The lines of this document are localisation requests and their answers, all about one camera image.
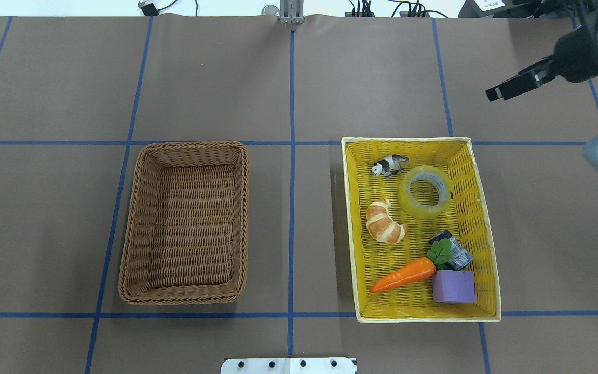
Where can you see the orange toy carrot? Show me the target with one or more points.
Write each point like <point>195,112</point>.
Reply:
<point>417,270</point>

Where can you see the brown wicker basket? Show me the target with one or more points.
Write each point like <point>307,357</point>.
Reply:
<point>186,239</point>

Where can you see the toy croissant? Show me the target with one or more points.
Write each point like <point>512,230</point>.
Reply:
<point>381,225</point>

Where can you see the brown paper table mat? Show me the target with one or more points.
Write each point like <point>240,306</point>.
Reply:
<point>79,98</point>

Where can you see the yellow wicker basket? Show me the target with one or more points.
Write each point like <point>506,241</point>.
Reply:
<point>466,218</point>

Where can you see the toy panda figure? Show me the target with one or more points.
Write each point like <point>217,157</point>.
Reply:
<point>390,164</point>

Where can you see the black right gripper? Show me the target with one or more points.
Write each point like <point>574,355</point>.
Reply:
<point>578,54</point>

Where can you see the small dark can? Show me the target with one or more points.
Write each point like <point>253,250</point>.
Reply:
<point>454,249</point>

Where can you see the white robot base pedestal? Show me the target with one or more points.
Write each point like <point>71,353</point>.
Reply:
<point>291,365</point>

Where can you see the purple foam cube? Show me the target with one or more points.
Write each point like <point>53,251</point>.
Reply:
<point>455,287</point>

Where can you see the small black adapter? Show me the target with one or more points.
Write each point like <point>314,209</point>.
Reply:
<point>148,8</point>

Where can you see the aluminium frame post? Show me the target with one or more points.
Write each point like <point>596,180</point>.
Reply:
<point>291,11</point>

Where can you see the black usb hub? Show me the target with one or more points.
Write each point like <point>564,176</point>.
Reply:
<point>360,9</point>
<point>415,9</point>

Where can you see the yellow tape roll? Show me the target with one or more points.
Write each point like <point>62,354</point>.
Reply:
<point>425,192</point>

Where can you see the black laptop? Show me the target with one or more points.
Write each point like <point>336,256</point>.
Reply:
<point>524,9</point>

